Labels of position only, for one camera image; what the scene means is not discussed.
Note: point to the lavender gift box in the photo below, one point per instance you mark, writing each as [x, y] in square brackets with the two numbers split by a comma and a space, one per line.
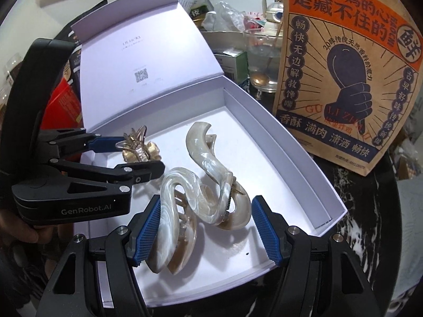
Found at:
[281, 178]

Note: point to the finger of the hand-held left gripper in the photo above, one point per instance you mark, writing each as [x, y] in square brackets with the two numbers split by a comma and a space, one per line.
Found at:
[145, 170]
[99, 143]

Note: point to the pearl wavy hair claw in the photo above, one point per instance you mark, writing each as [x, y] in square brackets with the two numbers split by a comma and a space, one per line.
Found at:
[172, 185]

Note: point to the green white packet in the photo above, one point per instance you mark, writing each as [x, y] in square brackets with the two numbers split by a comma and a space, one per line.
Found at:
[195, 5]

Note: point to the gold flower hair claw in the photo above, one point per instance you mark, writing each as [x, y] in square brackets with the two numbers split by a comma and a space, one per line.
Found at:
[150, 152]

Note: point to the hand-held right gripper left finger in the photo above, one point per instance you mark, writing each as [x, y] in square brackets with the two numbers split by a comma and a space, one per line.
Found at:
[147, 234]

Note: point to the printed brown paper bag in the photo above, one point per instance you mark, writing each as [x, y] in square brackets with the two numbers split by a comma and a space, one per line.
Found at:
[330, 23]

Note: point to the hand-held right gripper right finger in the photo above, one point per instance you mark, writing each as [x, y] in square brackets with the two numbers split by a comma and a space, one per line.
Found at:
[264, 228]

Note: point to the glass pitcher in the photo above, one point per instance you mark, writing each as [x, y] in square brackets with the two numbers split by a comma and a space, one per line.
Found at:
[261, 52]

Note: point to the red tin canister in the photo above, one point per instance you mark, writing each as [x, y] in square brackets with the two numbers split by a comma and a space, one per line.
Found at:
[58, 105]

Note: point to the person's left hand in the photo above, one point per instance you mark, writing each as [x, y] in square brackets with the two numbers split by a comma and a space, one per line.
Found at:
[16, 228]

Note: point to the black snack bag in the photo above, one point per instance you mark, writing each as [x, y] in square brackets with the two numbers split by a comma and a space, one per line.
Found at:
[75, 59]

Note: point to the green white carton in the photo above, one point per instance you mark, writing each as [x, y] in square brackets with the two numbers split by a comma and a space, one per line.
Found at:
[239, 66]

